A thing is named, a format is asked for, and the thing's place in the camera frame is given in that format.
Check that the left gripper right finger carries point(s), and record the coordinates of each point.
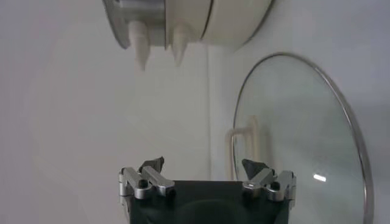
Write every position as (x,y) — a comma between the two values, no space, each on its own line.
(262,181)

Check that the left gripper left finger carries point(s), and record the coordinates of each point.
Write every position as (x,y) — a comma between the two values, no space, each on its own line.
(155,179)

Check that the round glass lid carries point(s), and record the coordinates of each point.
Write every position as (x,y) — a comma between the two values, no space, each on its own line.
(304,121)

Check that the cream electric cooker base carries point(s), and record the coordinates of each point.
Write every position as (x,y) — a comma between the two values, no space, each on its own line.
(228,21)

